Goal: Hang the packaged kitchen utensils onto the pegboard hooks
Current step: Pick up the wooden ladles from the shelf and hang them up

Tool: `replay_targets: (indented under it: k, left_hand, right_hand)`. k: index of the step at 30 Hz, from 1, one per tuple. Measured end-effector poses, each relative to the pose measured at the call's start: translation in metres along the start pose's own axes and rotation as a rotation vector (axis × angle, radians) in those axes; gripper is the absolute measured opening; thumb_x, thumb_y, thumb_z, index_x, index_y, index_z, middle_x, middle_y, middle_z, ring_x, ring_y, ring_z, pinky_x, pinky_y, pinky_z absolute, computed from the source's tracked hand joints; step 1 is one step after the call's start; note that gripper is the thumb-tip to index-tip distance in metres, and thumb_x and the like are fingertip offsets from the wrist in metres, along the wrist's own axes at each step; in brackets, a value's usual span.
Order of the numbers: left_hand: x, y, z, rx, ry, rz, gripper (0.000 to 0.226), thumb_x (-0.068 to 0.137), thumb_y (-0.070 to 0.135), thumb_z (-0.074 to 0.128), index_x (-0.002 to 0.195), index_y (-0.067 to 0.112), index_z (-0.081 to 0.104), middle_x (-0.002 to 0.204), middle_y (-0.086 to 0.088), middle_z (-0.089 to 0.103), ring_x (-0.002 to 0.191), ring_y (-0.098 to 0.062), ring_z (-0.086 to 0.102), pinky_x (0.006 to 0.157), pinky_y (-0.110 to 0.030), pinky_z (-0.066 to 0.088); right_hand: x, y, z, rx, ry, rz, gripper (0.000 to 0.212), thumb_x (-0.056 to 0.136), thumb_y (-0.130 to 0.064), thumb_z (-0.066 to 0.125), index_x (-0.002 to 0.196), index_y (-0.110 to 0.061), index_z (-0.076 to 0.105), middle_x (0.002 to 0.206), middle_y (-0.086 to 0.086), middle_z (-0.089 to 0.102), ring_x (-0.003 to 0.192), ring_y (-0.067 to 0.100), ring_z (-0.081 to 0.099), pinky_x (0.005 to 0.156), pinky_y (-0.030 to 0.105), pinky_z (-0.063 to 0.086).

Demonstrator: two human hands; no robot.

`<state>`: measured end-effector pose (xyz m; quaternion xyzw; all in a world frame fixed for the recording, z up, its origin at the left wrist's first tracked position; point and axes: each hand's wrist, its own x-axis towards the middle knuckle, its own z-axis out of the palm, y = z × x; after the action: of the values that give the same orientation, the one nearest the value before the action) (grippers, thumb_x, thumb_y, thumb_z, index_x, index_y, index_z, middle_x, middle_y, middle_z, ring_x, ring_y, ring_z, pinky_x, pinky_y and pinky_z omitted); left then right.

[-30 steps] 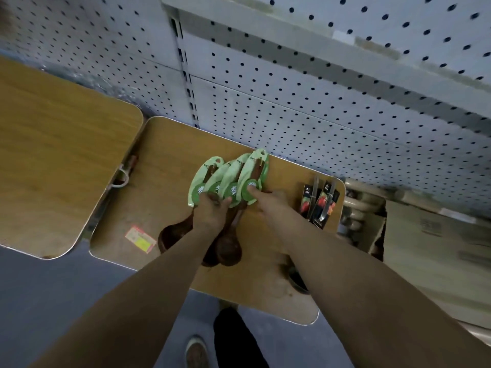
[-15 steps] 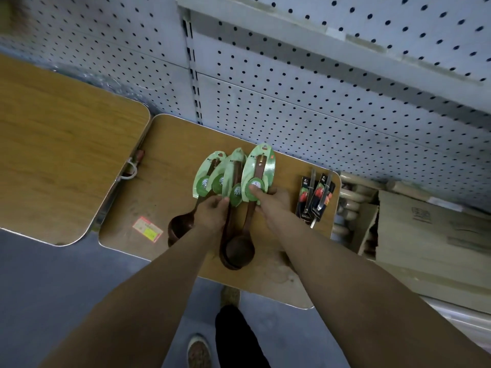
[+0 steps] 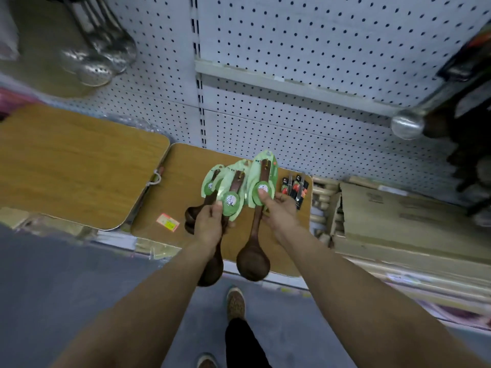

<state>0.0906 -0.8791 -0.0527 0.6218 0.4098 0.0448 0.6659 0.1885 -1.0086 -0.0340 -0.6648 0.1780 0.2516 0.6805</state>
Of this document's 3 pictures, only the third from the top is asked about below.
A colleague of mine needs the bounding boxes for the person's right hand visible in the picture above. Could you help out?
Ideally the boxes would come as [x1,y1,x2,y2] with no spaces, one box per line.
[256,189,302,242]

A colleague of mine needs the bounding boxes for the person's left hand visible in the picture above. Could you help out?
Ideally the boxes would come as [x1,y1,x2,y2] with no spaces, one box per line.
[193,201,235,249]

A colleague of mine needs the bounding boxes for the bundle of carded steel utensils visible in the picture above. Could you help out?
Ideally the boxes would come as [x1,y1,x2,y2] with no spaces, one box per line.
[281,173,309,211]

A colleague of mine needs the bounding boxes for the small steel ladle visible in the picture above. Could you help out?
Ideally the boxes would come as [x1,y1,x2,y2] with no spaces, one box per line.
[391,22,491,141]

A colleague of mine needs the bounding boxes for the person's right forearm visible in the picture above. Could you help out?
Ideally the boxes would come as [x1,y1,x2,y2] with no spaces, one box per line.
[276,225,488,368]

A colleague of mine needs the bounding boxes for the person's left forearm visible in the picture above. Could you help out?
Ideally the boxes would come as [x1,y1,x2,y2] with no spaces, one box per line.
[50,237,223,368]

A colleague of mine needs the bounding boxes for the person's black trouser leg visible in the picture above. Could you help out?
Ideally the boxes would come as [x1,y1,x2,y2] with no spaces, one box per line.
[224,317,271,368]

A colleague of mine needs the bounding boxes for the red yellow sticker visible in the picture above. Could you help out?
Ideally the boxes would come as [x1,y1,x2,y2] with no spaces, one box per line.
[156,213,180,233]

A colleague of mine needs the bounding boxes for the stack of long beige boxes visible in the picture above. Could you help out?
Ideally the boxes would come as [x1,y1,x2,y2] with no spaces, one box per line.
[308,176,491,318]

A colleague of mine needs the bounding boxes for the crumpled clear plastic film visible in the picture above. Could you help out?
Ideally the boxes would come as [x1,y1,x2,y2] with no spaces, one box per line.
[101,112,166,136]

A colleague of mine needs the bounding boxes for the bunch of hanging steel ladles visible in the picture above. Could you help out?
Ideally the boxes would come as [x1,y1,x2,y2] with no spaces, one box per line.
[42,0,138,88]

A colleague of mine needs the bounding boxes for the red packet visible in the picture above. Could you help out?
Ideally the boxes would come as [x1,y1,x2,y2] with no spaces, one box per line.
[0,87,41,119]

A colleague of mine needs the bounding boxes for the round wooden board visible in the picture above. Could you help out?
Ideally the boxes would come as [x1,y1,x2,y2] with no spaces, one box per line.
[0,0,97,98]

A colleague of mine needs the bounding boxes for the clear plastic bag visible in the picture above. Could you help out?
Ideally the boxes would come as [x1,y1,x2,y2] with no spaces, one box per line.
[0,0,20,62]

